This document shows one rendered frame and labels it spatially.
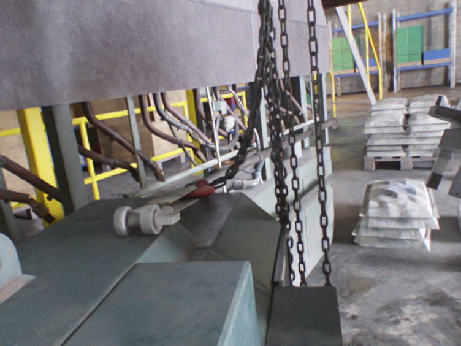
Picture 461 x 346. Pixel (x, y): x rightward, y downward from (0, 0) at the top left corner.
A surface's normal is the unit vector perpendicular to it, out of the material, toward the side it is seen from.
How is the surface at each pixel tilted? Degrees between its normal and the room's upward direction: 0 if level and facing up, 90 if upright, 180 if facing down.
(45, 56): 90
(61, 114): 90
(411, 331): 0
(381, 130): 64
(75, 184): 90
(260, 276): 45
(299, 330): 0
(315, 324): 0
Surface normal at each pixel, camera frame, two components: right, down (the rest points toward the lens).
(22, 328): -0.11, -0.97
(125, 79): 0.85, 0.02
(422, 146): -0.47, -0.21
